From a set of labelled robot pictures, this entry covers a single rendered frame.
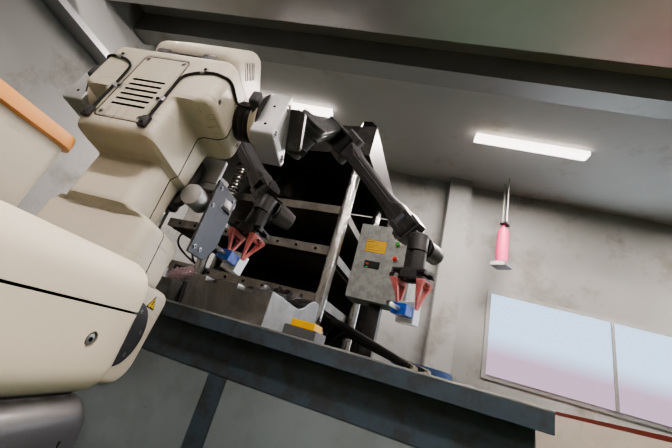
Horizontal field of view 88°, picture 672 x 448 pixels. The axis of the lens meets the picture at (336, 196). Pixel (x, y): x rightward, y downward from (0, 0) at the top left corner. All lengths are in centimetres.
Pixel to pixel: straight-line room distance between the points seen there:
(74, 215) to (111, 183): 8
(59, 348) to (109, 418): 78
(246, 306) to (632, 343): 512
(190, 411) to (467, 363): 414
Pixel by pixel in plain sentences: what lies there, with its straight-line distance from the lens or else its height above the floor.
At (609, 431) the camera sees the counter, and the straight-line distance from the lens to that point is 375.
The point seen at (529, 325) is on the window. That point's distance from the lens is 514.
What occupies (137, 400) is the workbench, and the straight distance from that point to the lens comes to 109.
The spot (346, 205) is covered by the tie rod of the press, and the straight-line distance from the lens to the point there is 183.
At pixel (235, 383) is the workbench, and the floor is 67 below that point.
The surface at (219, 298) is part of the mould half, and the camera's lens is 103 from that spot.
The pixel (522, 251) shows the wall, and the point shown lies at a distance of 538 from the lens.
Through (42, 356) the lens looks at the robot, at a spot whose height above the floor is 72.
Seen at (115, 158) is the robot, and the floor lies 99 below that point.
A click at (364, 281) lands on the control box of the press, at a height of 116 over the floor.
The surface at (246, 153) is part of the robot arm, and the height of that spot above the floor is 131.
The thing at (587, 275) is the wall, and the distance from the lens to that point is 564.
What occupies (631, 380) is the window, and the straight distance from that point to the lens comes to 558.
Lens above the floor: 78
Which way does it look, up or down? 24 degrees up
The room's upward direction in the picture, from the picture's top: 17 degrees clockwise
